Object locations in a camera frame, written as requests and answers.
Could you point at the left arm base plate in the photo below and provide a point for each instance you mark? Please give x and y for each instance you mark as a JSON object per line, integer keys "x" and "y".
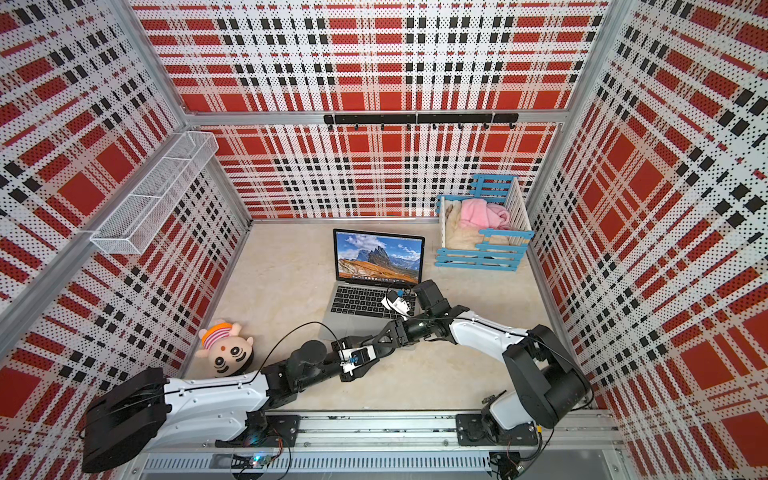
{"x": 265, "y": 431}

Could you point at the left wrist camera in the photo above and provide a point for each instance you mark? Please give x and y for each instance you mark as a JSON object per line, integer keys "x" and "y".
{"x": 356, "y": 357}

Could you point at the white wire mesh shelf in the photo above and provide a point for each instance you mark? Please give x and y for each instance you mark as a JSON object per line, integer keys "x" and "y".
{"x": 132, "y": 227}

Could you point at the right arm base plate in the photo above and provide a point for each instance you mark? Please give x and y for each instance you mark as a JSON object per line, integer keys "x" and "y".
{"x": 475, "y": 429}

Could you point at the pink cloth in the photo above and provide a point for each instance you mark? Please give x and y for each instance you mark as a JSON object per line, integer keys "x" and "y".
{"x": 480, "y": 214}

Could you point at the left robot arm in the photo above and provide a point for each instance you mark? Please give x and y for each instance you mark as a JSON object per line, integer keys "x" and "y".
{"x": 150, "y": 409}

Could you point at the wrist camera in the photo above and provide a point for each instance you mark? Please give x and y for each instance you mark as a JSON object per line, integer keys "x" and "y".
{"x": 356, "y": 357}
{"x": 401, "y": 302}

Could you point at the beige cloth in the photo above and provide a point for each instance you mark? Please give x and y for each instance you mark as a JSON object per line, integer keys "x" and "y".
{"x": 457, "y": 237}

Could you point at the blue white storage crate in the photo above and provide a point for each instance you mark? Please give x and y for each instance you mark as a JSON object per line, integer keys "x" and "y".
{"x": 486, "y": 229}

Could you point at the silver laptop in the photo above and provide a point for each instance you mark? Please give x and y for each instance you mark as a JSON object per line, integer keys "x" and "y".
{"x": 367, "y": 265}

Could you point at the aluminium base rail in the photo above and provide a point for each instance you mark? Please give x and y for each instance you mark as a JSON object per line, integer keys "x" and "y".
{"x": 403, "y": 445}

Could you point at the cartoon face plush toy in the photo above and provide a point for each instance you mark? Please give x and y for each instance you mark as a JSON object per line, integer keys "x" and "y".
{"x": 225, "y": 350}

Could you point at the green circuit board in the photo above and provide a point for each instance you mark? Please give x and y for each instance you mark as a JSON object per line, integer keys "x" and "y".
{"x": 252, "y": 461}

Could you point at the black hook rail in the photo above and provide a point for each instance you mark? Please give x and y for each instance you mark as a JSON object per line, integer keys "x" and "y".
{"x": 357, "y": 120}

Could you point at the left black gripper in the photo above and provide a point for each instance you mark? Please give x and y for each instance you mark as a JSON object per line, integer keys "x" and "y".
{"x": 341, "y": 343}

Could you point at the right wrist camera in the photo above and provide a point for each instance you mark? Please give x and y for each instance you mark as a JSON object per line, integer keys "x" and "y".
{"x": 401, "y": 302}

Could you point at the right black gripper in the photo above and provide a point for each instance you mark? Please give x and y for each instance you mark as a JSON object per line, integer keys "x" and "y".
{"x": 397, "y": 330}

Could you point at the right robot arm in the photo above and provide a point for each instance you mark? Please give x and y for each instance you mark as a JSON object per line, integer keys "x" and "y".
{"x": 547, "y": 382}

